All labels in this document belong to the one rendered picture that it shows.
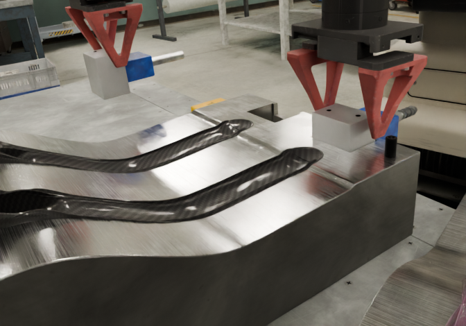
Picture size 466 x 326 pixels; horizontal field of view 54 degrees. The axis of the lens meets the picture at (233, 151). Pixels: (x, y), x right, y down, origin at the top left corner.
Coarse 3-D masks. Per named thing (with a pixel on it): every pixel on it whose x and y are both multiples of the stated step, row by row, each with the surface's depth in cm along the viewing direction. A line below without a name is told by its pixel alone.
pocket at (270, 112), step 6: (258, 108) 55; (264, 108) 56; (270, 108) 56; (276, 108) 56; (258, 114) 55; (264, 114) 56; (270, 114) 57; (276, 114) 57; (270, 120) 57; (276, 120) 56
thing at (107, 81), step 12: (96, 60) 56; (108, 60) 56; (132, 60) 59; (144, 60) 59; (156, 60) 62; (168, 60) 63; (96, 72) 57; (108, 72) 57; (120, 72) 58; (132, 72) 59; (144, 72) 60; (96, 84) 58; (108, 84) 57; (120, 84) 58; (108, 96) 58
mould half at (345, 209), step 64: (192, 128) 52; (256, 128) 49; (64, 192) 33; (128, 192) 37; (192, 192) 39; (320, 192) 36; (384, 192) 39; (0, 256) 24; (64, 256) 24; (128, 256) 26; (192, 256) 29; (256, 256) 32; (320, 256) 37; (0, 320) 23; (64, 320) 25; (128, 320) 28; (192, 320) 31; (256, 320) 35
